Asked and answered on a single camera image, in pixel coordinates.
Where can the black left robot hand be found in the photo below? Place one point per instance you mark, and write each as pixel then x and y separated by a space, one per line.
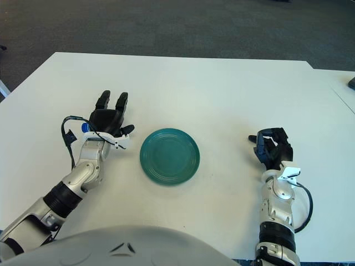
pixel 104 120

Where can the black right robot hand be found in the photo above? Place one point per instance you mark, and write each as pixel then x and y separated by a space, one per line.
pixel 284 152

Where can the clear bottle with blue cap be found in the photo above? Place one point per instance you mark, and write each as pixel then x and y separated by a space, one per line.
pixel 85 127

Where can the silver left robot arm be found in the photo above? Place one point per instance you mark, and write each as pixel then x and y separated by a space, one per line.
pixel 86 171

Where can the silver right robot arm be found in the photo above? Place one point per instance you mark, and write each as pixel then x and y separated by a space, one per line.
pixel 280 205

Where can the teal round plate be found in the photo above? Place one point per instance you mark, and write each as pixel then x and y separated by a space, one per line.
pixel 169 156

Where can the black flat device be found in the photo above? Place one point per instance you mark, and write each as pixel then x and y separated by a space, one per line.
pixel 352 83

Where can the grey robot torso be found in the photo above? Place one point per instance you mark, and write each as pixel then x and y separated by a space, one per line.
pixel 124 246

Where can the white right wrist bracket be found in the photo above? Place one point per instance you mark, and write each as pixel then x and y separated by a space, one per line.
pixel 291 171

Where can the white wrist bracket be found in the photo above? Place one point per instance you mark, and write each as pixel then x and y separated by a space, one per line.
pixel 123 141
pixel 291 171

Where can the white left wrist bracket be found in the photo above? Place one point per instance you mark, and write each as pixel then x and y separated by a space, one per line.
pixel 123 141

